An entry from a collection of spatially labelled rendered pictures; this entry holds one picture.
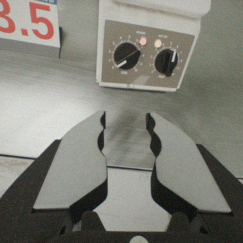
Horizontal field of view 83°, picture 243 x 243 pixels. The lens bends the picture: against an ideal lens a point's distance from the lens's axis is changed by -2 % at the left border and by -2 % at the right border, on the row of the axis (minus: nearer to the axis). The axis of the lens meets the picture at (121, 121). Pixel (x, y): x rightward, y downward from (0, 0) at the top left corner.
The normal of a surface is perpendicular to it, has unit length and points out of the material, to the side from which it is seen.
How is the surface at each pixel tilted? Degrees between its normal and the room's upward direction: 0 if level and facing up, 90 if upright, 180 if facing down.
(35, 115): 0
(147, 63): 30
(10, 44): 0
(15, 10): 40
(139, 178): 0
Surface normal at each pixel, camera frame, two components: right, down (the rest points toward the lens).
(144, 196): 0.19, 0.07
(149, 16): 0.14, 0.57
